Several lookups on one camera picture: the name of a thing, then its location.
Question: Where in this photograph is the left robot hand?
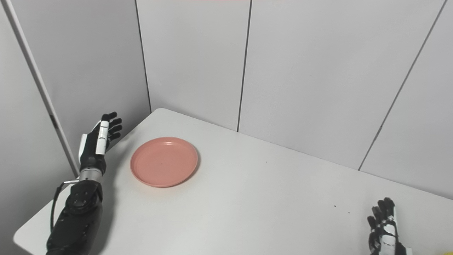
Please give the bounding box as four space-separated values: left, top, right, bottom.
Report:
78 112 123 176

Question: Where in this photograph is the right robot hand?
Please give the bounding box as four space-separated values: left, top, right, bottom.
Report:
367 197 413 255

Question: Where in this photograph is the pink round plate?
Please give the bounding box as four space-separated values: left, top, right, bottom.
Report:
130 137 199 188

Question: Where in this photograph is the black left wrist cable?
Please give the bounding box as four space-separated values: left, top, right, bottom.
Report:
50 179 80 232

